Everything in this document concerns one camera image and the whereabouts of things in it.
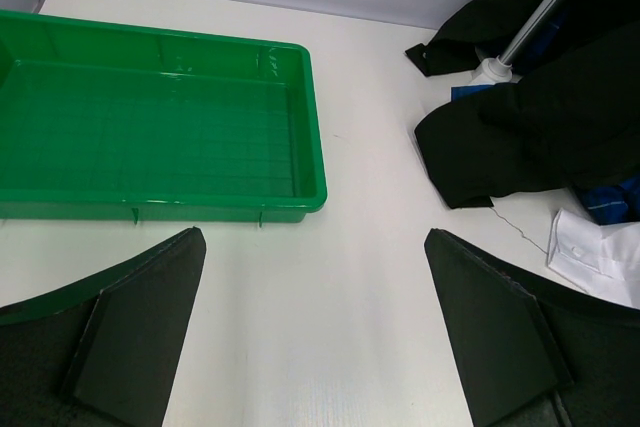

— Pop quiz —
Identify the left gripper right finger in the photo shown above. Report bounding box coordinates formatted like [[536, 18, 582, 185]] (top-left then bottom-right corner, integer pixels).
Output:
[[424, 229, 639, 426]]

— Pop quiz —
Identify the green plastic tray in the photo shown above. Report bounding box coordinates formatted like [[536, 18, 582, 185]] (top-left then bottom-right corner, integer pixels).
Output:
[[1, 11, 327, 223]]

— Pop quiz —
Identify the blue plaid shirt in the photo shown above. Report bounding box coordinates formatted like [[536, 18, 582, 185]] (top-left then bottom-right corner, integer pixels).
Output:
[[467, 21, 639, 225]]

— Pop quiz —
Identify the metal clothes rack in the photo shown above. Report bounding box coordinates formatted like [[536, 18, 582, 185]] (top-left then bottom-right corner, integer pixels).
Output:
[[469, 0, 563, 86]]

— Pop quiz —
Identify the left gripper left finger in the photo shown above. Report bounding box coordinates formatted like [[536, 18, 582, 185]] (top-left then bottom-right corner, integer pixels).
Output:
[[1, 227, 206, 426]]

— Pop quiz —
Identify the black shirt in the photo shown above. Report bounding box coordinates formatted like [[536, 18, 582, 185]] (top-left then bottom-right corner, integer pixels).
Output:
[[414, 0, 639, 209]]

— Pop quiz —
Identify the white shirt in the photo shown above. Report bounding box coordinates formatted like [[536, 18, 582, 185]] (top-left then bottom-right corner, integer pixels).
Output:
[[547, 209, 639, 309]]

